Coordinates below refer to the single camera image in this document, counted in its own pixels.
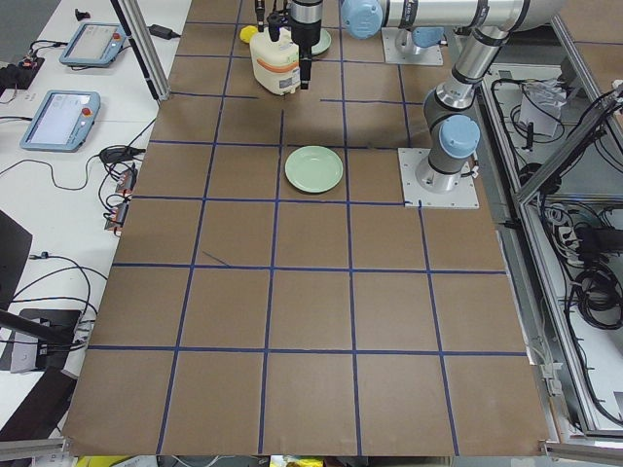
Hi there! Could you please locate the teach pendant near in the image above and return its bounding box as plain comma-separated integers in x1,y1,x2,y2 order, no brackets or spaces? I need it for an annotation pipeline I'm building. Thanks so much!
19,90,101,153

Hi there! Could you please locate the yellow toy bell pepper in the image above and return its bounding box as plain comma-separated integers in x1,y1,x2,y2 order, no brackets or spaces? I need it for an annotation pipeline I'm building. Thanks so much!
239,25,259,44

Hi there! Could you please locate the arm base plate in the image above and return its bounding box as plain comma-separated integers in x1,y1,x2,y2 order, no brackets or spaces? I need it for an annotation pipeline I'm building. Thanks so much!
382,26,445,66
397,148,480,210

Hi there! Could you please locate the black power adapter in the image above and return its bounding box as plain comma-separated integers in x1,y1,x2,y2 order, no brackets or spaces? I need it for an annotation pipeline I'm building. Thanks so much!
148,24,181,40

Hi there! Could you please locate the teach pendant far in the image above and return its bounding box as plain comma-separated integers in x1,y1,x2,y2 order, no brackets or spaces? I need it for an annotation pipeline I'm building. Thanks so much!
59,22,128,68

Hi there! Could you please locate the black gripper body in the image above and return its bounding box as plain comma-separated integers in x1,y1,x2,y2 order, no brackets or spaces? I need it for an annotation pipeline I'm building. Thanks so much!
255,0,290,33
290,17,321,61

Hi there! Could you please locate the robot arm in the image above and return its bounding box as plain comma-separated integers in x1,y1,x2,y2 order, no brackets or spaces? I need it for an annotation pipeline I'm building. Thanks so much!
254,0,290,41
341,1,564,194

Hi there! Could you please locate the teach pendant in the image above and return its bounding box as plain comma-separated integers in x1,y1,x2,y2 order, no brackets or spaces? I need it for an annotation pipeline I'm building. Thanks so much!
19,90,101,153
59,22,128,68

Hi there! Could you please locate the green plate near arm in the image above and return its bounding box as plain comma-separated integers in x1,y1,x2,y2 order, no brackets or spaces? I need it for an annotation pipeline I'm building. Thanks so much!
311,28,332,56
284,146,344,194

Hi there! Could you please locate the white rice cooker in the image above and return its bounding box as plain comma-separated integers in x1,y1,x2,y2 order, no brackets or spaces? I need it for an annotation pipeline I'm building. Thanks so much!
249,28,301,95

